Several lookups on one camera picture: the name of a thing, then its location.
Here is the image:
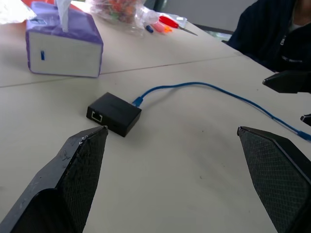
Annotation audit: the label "black long finger of the right gripper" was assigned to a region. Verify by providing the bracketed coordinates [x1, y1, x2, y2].
[262, 70, 311, 94]

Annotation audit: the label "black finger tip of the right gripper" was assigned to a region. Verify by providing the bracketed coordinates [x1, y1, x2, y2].
[300, 113, 311, 127]

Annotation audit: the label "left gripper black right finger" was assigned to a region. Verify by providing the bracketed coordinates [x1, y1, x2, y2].
[237, 126, 311, 233]

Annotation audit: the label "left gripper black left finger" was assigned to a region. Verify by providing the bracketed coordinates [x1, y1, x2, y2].
[0, 125, 109, 233]

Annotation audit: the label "small black ethernet box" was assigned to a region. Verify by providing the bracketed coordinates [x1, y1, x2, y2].
[86, 92, 142, 138]

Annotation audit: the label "person in dark jacket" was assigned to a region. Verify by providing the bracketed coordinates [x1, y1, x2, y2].
[227, 0, 311, 73]

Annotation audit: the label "purple and white tissue box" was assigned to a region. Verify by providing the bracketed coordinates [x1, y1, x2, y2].
[25, 1, 104, 79]

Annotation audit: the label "small clear plastic packet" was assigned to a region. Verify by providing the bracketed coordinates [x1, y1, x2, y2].
[170, 14, 188, 29]

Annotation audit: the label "white tissue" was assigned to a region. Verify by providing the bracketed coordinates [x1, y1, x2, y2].
[54, 0, 72, 33]

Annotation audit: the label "clear bag of colourful candies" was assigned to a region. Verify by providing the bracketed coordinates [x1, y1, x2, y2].
[86, 0, 161, 37]

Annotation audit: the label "white crumpled plastic sheet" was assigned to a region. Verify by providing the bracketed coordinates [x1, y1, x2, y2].
[0, 0, 37, 25]

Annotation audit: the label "blue Ethernet cable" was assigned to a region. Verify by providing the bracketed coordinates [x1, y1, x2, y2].
[132, 82, 311, 143]

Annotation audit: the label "red-handled scissors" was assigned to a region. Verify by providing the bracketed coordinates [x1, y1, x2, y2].
[158, 16, 199, 36]

